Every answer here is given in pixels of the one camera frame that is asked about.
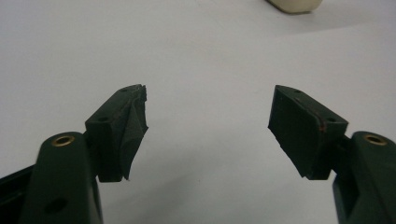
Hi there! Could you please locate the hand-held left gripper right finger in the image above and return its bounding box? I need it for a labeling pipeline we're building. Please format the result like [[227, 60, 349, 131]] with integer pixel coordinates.
[[267, 84, 349, 181]]

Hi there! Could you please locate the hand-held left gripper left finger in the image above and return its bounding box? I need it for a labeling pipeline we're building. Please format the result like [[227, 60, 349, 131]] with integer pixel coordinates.
[[84, 83, 149, 183]]

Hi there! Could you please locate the beige square cup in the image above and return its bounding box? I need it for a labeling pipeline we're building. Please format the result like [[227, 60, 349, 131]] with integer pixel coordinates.
[[265, 0, 324, 15]]

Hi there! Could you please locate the white table mat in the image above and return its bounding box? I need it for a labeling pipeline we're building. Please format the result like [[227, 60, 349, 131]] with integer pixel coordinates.
[[0, 0, 396, 224]]

